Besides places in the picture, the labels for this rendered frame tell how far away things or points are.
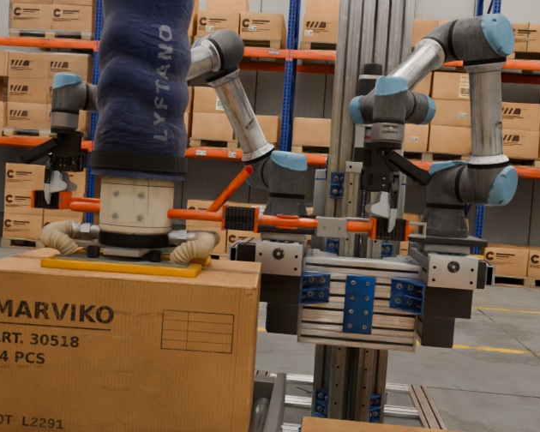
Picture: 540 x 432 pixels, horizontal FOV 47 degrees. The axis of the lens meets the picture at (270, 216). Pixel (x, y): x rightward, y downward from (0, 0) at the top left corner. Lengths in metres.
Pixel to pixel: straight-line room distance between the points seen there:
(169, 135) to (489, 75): 0.92
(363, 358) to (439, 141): 6.79
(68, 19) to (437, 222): 8.09
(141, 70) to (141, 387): 0.68
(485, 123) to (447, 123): 6.89
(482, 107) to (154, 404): 1.18
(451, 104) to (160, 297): 7.70
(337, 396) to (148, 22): 1.31
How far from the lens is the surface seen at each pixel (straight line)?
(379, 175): 1.46
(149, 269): 1.36
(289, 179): 1.91
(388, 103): 1.47
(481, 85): 1.85
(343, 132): 2.10
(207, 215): 1.45
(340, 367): 2.10
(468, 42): 1.85
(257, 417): 1.70
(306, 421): 1.72
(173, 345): 1.33
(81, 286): 1.35
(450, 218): 1.94
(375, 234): 1.46
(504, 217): 10.24
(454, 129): 8.76
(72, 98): 1.81
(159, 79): 1.42
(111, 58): 1.46
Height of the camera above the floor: 1.16
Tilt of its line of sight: 3 degrees down
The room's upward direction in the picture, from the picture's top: 4 degrees clockwise
